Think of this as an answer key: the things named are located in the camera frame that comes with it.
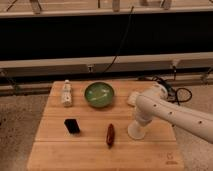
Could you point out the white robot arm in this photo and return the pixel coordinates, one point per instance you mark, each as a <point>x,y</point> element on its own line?
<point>153,103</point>

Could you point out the black eraser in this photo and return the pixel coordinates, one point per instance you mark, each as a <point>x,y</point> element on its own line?
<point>72,126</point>

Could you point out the green bowl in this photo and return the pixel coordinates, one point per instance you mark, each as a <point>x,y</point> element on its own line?
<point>99,94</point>

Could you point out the white rectangular block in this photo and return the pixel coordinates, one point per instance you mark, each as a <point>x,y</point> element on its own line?
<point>132,98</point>

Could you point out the small white bottle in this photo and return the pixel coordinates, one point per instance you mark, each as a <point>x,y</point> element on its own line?
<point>66,95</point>

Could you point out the bamboo cutting board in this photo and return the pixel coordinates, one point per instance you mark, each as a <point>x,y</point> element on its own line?
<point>55,149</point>

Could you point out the dark red oblong object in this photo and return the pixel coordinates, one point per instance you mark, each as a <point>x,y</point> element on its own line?
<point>110,135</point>

